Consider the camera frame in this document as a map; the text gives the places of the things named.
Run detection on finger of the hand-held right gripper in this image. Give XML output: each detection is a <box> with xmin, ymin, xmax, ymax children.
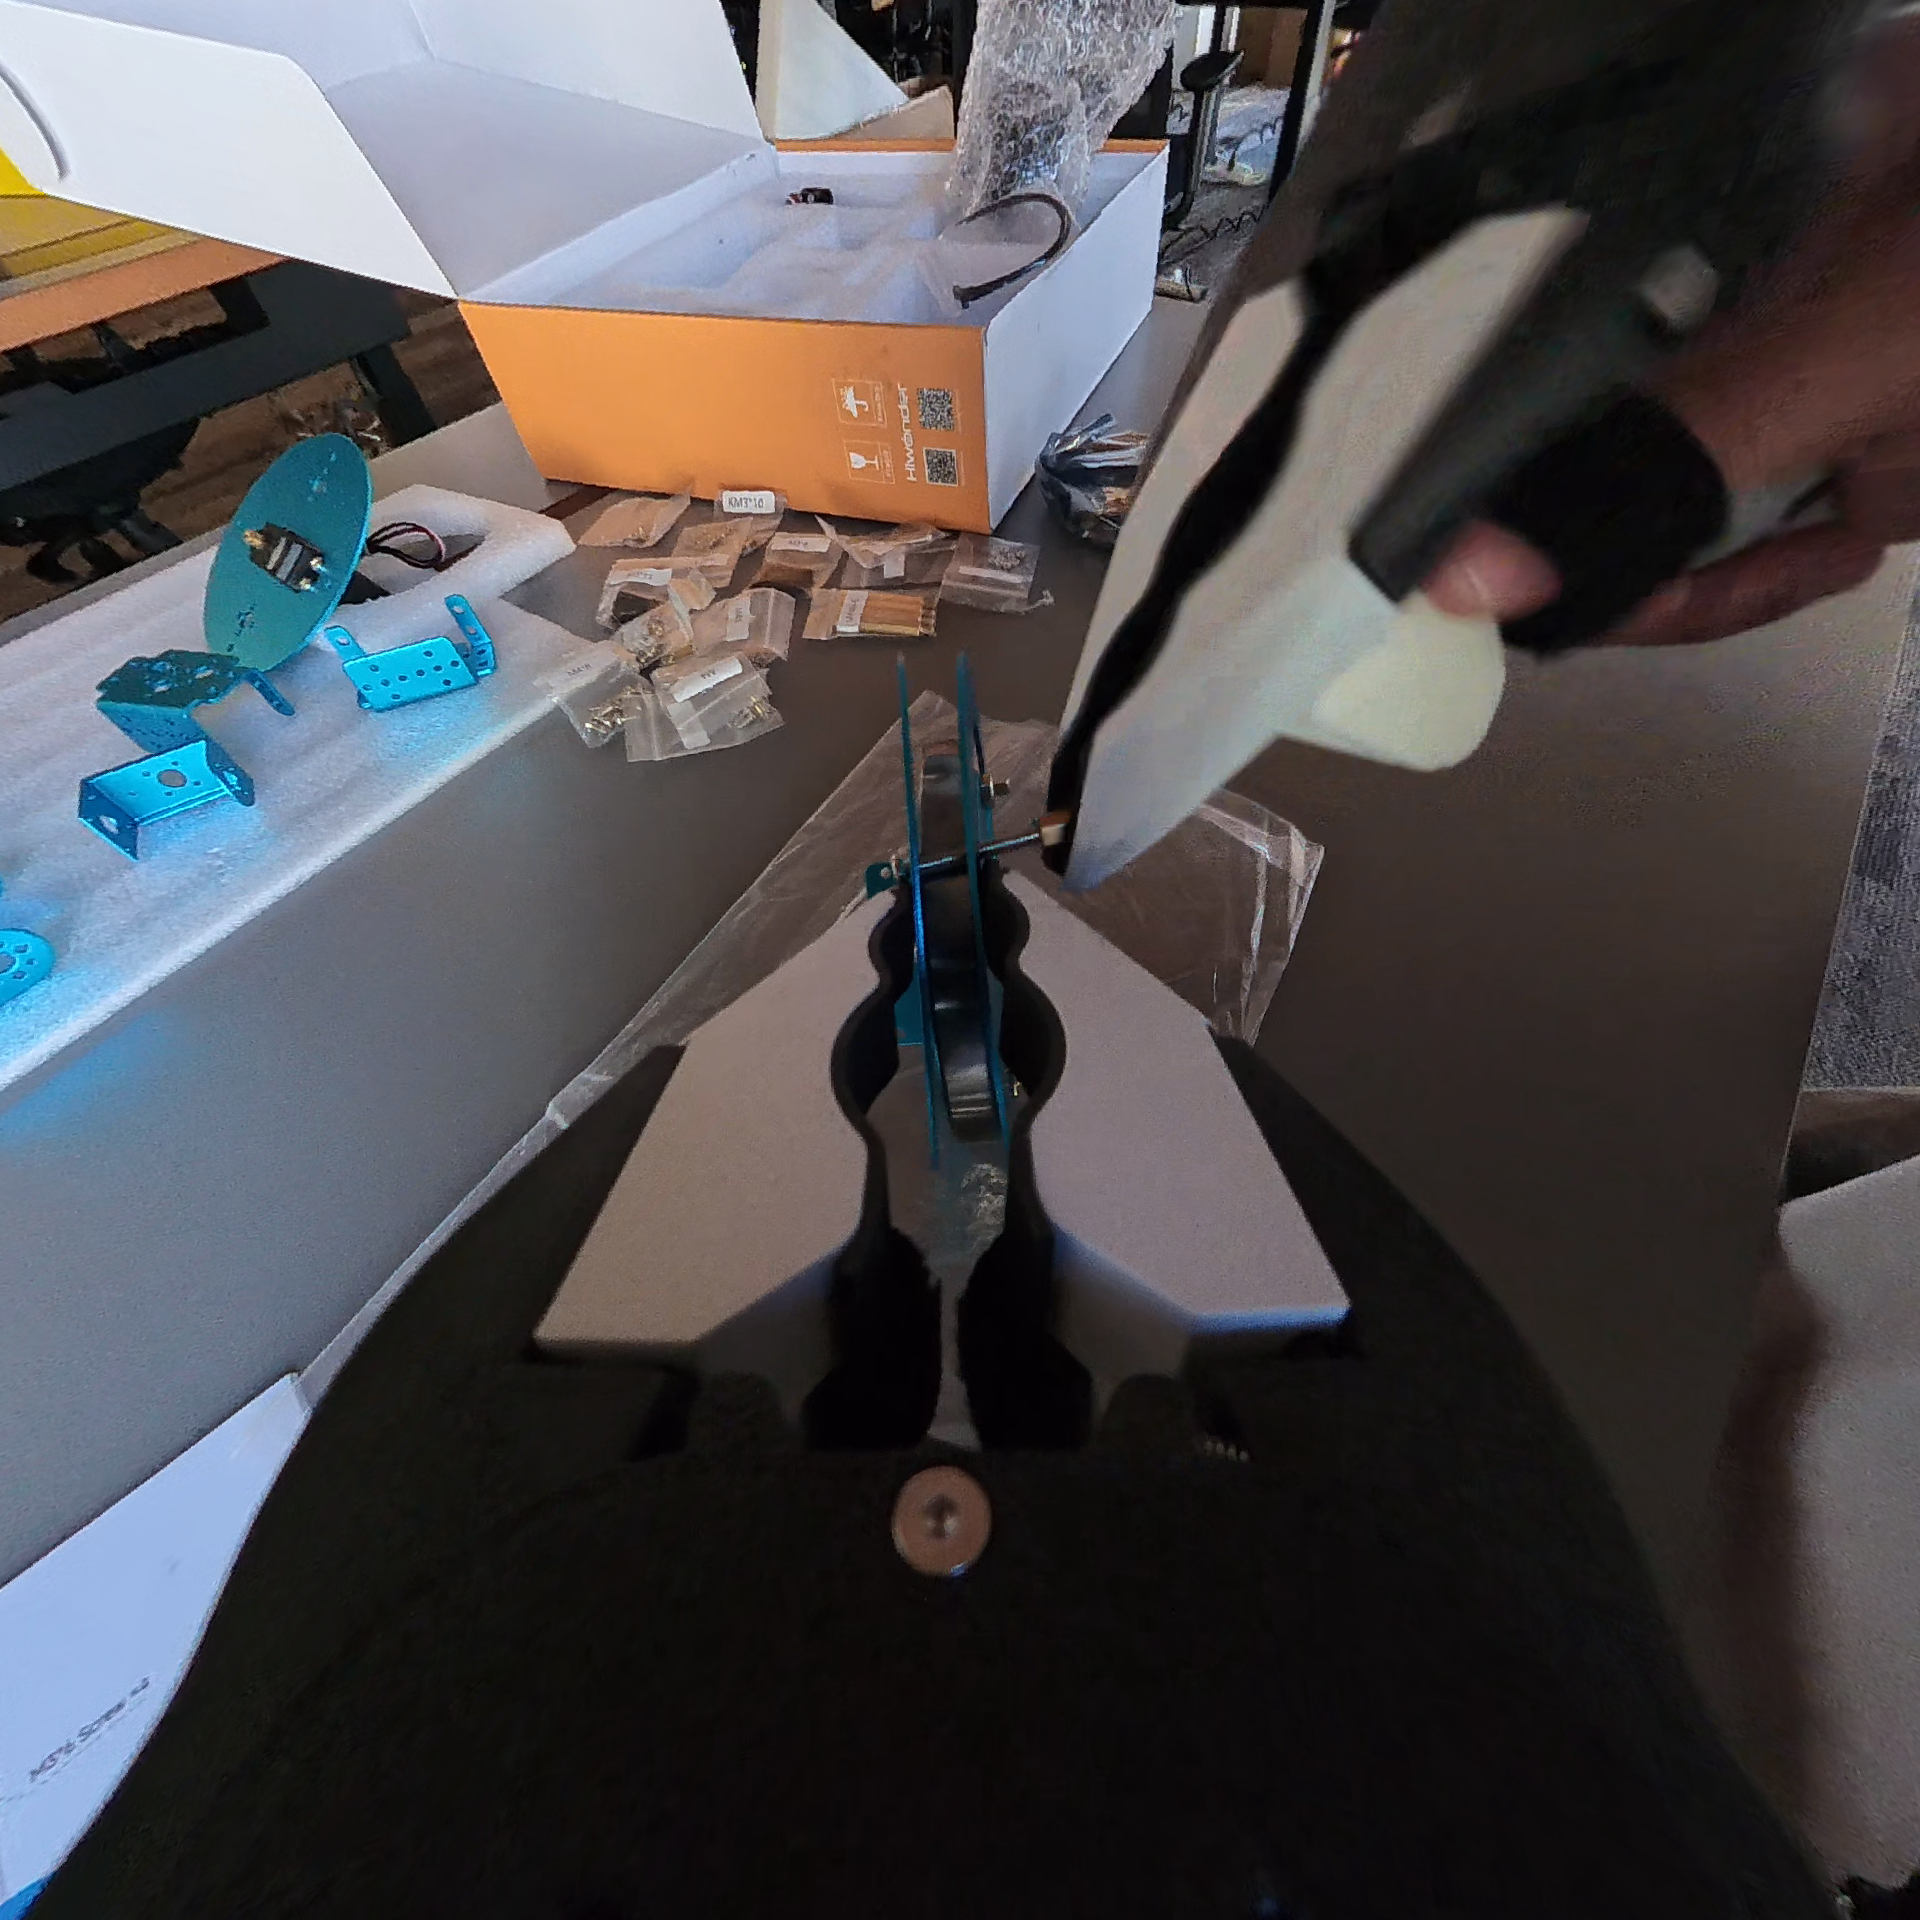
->
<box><xmin>1045</xmin><ymin>277</ymin><xmax>1327</xmax><ymax>879</ymax></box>
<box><xmin>1056</xmin><ymin>208</ymin><xmax>1593</xmax><ymax>892</ymax></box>

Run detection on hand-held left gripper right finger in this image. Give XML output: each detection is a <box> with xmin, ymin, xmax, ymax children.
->
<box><xmin>960</xmin><ymin>877</ymin><xmax>1353</xmax><ymax>1448</ymax></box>

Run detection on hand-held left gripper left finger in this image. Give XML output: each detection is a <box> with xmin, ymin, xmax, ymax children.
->
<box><xmin>532</xmin><ymin>887</ymin><xmax>940</xmax><ymax>1448</ymax></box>

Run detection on blue round rotating base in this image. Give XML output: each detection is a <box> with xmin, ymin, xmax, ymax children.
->
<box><xmin>862</xmin><ymin>651</ymin><xmax>1038</xmax><ymax>1172</ymax></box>

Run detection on grey desk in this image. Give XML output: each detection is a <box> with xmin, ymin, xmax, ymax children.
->
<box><xmin>0</xmin><ymin>285</ymin><xmax>1899</xmax><ymax>1728</ymax></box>

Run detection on person's right hand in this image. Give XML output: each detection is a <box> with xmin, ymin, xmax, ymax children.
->
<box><xmin>1424</xmin><ymin>0</ymin><xmax>1920</xmax><ymax>650</ymax></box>

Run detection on dark bag of parts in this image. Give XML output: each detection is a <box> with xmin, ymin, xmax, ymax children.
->
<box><xmin>1038</xmin><ymin>420</ymin><xmax>1157</xmax><ymax>549</ymax></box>

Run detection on clear plastic bag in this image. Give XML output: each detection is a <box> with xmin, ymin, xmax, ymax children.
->
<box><xmin>545</xmin><ymin>691</ymin><xmax>1326</xmax><ymax>1143</ymax></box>

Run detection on bubble wrap bundle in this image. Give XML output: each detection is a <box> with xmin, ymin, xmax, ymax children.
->
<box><xmin>943</xmin><ymin>0</ymin><xmax>1179</xmax><ymax>212</ymax></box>

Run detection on pile of small hardware bags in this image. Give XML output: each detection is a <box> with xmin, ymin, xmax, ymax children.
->
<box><xmin>539</xmin><ymin>487</ymin><xmax>1051</xmax><ymax>764</ymax></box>

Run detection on orange cardboard box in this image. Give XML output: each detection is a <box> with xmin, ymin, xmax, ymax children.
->
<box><xmin>0</xmin><ymin>0</ymin><xmax>1172</xmax><ymax>535</ymax></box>

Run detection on white foam sheet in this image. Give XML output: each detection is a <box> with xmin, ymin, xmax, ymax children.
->
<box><xmin>0</xmin><ymin>479</ymin><xmax>601</xmax><ymax>1088</ymax></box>

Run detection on white foam block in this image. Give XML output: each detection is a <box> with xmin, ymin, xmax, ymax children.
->
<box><xmin>367</xmin><ymin>479</ymin><xmax>576</xmax><ymax>600</ymax></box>

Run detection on white assembly guide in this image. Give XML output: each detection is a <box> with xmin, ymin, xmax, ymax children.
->
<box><xmin>0</xmin><ymin>1372</ymin><xmax>309</xmax><ymax>1907</ymax></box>

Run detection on teal round plate with servo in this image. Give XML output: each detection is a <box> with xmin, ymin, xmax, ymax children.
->
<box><xmin>200</xmin><ymin>432</ymin><xmax>374</xmax><ymax>670</ymax></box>

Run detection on long wooden table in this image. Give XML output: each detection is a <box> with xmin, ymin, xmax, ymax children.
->
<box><xmin>0</xmin><ymin>247</ymin><xmax>437</xmax><ymax>587</ymax></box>

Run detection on yellow plastic bins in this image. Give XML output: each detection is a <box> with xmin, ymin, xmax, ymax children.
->
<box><xmin>0</xmin><ymin>141</ymin><xmax>166</xmax><ymax>288</ymax></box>

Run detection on black cable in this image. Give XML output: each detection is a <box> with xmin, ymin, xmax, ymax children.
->
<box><xmin>951</xmin><ymin>188</ymin><xmax>1075</xmax><ymax>309</ymax></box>

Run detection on blue perforated U bracket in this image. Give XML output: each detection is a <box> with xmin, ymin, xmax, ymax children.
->
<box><xmin>325</xmin><ymin>595</ymin><xmax>501</xmax><ymax>714</ymax></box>

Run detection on small blue bracket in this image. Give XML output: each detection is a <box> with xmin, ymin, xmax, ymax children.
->
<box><xmin>78</xmin><ymin>743</ymin><xmax>255</xmax><ymax>860</ymax></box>

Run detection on dark teal bracket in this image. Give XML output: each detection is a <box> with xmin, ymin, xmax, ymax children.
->
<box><xmin>96</xmin><ymin>646</ymin><xmax>294</xmax><ymax>751</ymax></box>

